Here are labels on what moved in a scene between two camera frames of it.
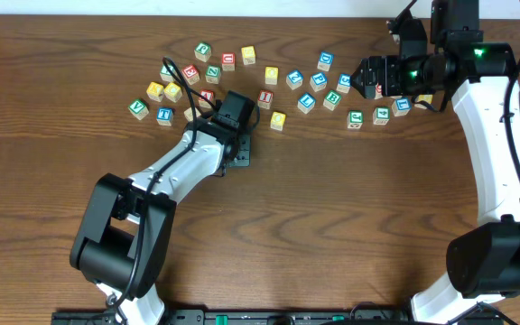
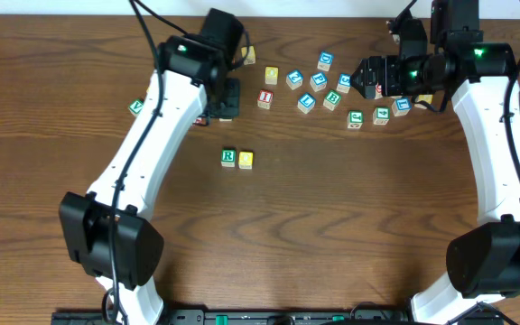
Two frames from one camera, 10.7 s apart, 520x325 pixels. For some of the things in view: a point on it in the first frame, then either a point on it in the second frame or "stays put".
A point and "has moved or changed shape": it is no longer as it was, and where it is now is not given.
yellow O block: x=277 y=121 has moved or changed shape
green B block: x=332 y=100 stays put
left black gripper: x=244 y=151 → x=228 y=100
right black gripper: x=393 y=65 stays put
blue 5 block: x=344 y=83 stays put
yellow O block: x=271 y=75 stays put
